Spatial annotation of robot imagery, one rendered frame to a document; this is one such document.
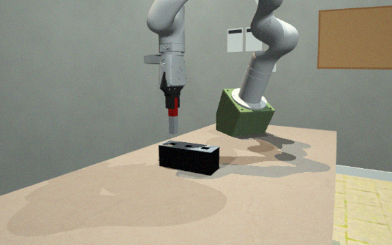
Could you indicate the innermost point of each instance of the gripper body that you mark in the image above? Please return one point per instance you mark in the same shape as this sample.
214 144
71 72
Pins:
174 67

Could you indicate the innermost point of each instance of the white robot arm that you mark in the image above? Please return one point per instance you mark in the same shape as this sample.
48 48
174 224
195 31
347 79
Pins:
279 35

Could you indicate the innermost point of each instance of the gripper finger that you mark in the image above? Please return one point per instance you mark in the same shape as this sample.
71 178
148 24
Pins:
169 99
177 93

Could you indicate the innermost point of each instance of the grey and red pin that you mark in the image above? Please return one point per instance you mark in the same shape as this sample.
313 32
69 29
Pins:
173 118

